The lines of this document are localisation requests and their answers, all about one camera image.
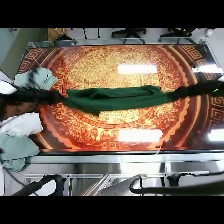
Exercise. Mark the dark green T-shirt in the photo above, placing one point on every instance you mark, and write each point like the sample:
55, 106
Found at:
113, 98

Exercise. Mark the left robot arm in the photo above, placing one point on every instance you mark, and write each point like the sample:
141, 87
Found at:
30, 96

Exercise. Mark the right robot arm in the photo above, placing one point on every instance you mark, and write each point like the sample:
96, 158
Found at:
200, 87

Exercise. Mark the pale green garment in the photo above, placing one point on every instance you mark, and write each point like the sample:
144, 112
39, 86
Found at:
40, 79
16, 150

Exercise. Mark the white garment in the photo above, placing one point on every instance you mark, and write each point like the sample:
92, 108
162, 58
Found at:
20, 124
6, 88

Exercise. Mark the silver frame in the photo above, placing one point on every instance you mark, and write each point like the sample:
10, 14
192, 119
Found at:
100, 160

